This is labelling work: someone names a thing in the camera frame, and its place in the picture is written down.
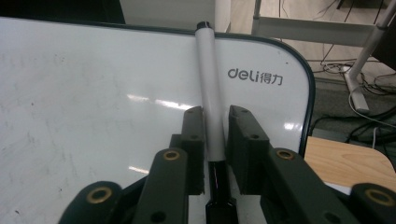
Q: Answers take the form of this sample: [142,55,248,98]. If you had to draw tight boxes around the white magnetic whiteboard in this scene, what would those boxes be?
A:
[0,17,317,224]

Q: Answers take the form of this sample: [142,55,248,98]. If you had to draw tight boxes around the tangle of black floor cables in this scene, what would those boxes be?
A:
[306,59,396,157]

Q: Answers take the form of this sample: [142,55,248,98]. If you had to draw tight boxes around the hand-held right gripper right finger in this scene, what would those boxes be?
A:
[224,105,360,224]

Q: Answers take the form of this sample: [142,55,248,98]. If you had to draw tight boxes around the white metal desk frame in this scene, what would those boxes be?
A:
[251,0,396,115]

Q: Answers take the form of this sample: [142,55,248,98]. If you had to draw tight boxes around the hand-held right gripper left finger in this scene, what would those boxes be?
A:
[132,105,207,224]

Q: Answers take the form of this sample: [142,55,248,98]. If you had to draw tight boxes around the white marker with black cap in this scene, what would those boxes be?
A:
[194,21,240,224]

